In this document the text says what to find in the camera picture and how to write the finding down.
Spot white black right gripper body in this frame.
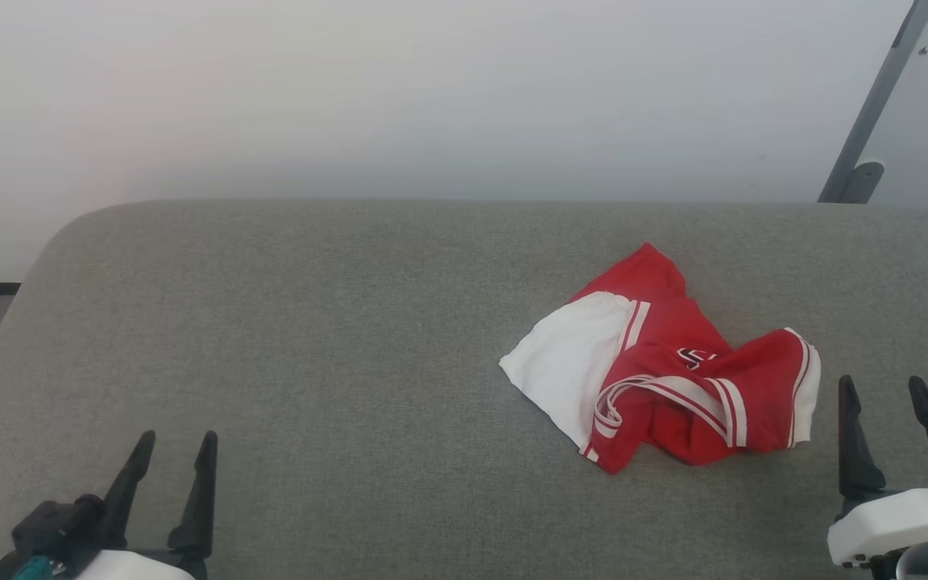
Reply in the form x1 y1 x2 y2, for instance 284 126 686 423
826 486 928 574

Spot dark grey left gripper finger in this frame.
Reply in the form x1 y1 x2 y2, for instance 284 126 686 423
168 430 219 559
97 429 157 552

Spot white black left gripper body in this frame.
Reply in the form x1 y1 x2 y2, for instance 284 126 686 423
0 545 210 580

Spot red and white garment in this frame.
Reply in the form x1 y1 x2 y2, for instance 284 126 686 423
499 242 822 476

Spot grey metal slanted pole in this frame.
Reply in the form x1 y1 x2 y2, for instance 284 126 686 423
816 0 928 205

